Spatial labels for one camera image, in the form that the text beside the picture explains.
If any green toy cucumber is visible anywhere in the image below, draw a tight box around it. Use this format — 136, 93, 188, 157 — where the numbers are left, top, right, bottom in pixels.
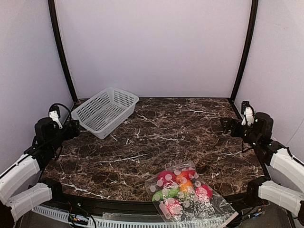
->
152, 188, 179, 201

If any white slotted cable duct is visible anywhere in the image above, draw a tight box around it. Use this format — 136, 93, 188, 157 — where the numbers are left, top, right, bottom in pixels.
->
32, 206, 176, 228

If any red toy apple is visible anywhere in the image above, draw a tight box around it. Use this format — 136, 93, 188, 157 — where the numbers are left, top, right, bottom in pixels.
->
195, 185, 213, 201

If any right black frame post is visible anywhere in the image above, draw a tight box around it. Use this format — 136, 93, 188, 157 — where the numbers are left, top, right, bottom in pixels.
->
230, 0, 259, 102

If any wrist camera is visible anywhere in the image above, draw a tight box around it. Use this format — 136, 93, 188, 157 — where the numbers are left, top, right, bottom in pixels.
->
48, 103, 71, 129
241, 101, 255, 126

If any red orange toy mango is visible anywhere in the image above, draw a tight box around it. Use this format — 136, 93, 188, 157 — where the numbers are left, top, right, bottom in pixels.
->
176, 167, 196, 183

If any dark red toy fruit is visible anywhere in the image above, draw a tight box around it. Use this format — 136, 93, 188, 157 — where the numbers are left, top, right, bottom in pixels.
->
165, 198, 182, 216

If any left black frame post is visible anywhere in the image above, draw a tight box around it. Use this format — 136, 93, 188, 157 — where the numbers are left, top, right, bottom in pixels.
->
47, 0, 78, 104

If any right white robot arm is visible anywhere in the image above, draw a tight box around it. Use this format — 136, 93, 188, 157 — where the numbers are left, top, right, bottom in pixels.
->
220, 112, 304, 224

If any white perforated plastic basket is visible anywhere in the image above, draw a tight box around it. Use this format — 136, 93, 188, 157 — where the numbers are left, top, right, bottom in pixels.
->
71, 87, 139, 139

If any green orange toy mango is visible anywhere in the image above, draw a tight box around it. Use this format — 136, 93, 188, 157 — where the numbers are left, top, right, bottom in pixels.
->
180, 179, 194, 193

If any black front frame rail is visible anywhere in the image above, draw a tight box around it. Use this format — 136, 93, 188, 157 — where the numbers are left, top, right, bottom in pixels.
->
42, 190, 255, 218

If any clear dotted zip top bag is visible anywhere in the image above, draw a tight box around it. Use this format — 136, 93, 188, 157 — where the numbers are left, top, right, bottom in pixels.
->
145, 161, 238, 228

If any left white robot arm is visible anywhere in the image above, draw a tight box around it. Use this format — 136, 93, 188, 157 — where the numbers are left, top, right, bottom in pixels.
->
0, 117, 80, 228

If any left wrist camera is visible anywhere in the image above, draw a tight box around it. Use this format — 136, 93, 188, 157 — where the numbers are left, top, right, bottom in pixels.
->
48, 103, 71, 129

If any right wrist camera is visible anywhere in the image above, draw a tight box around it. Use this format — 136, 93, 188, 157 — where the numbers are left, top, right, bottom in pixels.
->
241, 101, 255, 126

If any black frame post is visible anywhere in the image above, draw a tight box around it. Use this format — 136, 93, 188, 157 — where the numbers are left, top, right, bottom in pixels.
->
47, 0, 78, 104
230, 0, 259, 102

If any red toy orange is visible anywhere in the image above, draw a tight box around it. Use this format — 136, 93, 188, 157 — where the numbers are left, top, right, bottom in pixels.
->
157, 171, 176, 186

